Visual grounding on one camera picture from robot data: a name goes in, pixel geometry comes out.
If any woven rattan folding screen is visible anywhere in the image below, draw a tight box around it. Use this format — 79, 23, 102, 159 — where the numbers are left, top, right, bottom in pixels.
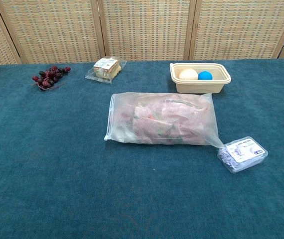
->
0, 0, 284, 68

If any beige plastic food container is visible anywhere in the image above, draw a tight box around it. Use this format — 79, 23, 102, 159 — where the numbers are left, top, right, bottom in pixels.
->
169, 63, 232, 94

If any packaged sandwich in clear wrap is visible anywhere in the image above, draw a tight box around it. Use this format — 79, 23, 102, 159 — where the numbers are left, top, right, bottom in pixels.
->
85, 56, 127, 84

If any blue ball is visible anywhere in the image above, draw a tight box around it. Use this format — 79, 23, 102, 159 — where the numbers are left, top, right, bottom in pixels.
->
197, 71, 214, 81

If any small white packet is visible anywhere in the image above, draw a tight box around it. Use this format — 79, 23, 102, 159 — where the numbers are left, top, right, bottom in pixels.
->
217, 136, 269, 174

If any dark red grape bunch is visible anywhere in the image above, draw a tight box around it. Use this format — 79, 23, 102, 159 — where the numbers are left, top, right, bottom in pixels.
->
31, 65, 72, 91

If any cream egg-shaped ball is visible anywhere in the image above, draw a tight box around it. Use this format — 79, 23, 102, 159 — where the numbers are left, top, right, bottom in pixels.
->
178, 68, 199, 81

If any transparent plastic zip bag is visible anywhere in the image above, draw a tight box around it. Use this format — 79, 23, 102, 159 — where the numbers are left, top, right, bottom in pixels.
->
104, 92, 225, 150

